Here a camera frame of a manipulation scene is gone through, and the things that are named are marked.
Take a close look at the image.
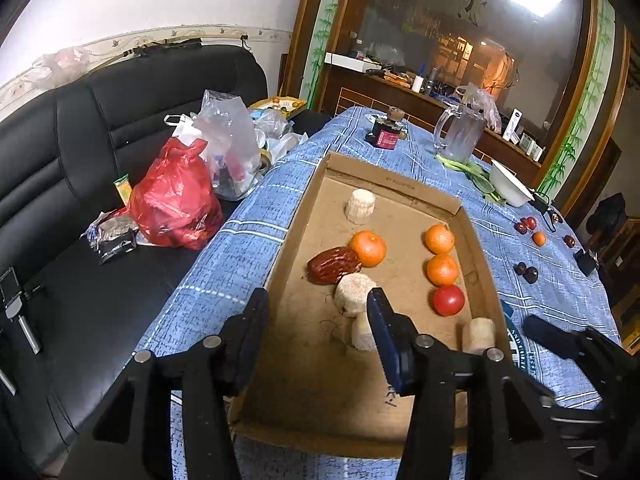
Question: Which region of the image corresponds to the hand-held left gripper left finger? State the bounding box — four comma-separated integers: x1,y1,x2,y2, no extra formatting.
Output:
57,287,271,480

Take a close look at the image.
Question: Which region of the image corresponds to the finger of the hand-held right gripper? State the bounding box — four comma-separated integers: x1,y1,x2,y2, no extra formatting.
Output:
522,314,593,361
542,395,618,423

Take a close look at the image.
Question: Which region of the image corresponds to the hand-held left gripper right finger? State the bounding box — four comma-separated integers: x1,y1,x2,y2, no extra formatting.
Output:
367,287,581,480

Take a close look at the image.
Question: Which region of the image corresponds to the pale sugarcane piece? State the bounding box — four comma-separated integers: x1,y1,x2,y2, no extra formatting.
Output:
350,312,377,352
333,273,378,318
346,188,377,224
461,317,496,356

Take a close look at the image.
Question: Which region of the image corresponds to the cardboard box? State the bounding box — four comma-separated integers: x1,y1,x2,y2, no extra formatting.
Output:
227,151,516,461

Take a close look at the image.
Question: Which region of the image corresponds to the large red tomato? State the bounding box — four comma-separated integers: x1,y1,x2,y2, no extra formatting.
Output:
433,285,466,317

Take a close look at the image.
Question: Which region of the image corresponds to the large red date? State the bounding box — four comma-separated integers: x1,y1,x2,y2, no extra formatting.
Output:
306,246,362,286

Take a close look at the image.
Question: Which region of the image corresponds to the small black device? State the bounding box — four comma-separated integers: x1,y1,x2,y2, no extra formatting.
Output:
574,247,600,277

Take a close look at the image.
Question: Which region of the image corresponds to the blue plaid tablecloth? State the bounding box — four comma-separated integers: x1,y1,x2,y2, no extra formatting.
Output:
135,105,621,480

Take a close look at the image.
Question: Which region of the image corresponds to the brown wooden chair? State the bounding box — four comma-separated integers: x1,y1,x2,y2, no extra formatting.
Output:
597,220,640,311

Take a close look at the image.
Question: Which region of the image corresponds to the dark bag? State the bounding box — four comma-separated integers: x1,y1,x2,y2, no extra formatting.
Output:
587,192,627,233

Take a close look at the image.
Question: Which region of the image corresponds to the red plastic bag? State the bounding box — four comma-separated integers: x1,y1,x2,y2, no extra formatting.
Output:
129,137,225,252

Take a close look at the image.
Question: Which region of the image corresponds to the white bowl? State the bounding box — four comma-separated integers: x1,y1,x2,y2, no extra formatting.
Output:
489,159,535,208

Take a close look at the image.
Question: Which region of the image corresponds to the black snack packet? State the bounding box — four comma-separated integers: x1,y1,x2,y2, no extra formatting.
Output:
97,239,138,266

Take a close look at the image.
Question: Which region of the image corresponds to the silver snack packet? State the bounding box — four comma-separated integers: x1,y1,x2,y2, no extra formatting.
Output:
82,210,138,241

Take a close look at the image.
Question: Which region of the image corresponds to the green leafy vegetable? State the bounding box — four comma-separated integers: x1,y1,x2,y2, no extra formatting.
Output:
436,154,506,203

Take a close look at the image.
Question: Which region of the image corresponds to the green yellow packet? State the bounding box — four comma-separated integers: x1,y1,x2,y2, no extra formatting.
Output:
112,173,133,208

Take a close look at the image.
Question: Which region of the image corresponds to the crumpled clear plastic bag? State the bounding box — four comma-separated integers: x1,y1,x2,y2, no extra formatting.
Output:
252,107,310,166

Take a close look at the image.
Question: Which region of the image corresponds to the dark jar with red label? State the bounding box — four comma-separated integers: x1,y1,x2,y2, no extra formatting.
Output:
365,106,408,150

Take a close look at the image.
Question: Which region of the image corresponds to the clear glass pitcher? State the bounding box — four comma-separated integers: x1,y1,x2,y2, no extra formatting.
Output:
432,101,487,163

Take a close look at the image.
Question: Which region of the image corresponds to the white plastic bag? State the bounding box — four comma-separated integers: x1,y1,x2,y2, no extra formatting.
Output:
164,112,211,143

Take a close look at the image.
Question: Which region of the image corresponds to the yellow tray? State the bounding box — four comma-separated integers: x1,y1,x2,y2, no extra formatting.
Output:
248,95,308,121

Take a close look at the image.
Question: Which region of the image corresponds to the plastic bag on cabinet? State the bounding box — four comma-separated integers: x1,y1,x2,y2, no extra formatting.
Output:
455,82,502,131

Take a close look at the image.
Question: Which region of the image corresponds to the metal tool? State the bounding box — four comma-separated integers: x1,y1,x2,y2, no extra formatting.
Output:
0,267,46,356

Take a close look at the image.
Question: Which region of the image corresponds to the wooden cabinet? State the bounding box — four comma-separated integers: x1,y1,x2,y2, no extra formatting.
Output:
280,0,631,221

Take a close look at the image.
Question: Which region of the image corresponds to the black leather sofa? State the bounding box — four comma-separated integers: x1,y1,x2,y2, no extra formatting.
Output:
0,44,331,480

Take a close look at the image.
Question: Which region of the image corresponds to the flat white box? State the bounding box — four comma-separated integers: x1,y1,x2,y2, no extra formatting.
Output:
324,51,381,72

